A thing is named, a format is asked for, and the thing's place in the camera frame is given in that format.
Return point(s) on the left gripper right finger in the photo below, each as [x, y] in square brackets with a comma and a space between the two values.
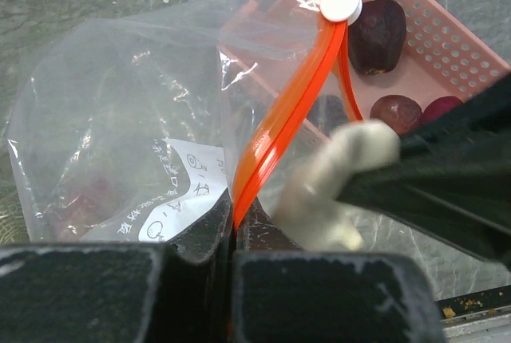
[258, 232]

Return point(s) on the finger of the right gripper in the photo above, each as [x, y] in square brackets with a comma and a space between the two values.
[452, 181]

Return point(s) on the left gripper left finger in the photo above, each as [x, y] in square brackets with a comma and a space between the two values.
[209, 237]

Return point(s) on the white garlic bulb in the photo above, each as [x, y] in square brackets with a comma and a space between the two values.
[307, 211]

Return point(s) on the magenta dragon fruit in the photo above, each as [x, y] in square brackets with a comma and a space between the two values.
[439, 107]

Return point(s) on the small dark red plum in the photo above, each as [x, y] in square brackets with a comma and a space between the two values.
[401, 113]

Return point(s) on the pink plastic basket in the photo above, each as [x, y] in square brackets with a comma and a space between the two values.
[441, 57]

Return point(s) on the green netted melon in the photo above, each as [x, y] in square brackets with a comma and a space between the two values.
[12, 223]

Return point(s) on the aluminium mounting rail frame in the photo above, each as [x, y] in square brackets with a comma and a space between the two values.
[480, 317]

